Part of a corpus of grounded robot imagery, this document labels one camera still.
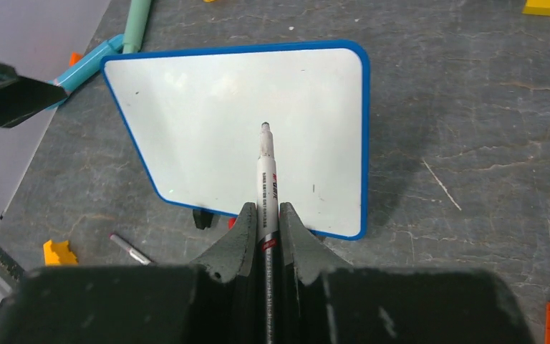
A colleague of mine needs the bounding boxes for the orange toy piece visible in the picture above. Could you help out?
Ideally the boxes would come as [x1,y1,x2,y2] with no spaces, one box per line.
[69,52,83,67]

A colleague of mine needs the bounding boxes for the pink whiteboard marker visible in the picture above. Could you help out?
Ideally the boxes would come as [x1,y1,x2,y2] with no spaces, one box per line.
[109,233,153,265]

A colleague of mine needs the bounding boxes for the black whiteboard marker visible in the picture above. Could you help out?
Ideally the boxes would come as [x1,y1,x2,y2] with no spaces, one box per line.
[256,122,279,343]

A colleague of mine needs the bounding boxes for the mint green toy tube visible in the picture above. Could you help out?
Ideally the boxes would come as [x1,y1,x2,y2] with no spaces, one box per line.
[122,0,153,54]

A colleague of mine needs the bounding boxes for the blue framed whiteboard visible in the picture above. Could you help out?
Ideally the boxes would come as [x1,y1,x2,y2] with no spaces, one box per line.
[101,39,371,240]

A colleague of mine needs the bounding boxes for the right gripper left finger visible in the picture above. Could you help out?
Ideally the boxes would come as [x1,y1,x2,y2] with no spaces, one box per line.
[190,202,258,284]

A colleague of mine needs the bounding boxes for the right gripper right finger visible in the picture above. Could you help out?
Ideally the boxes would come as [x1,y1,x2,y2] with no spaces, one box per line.
[279,202,351,285]

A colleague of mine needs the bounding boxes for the light blue toy tube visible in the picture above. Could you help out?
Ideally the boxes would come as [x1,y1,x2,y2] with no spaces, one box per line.
[52,34,124,95]

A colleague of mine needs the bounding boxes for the yellow wedge block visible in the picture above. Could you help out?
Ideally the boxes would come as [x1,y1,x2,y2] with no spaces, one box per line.
[43,240,78,266]

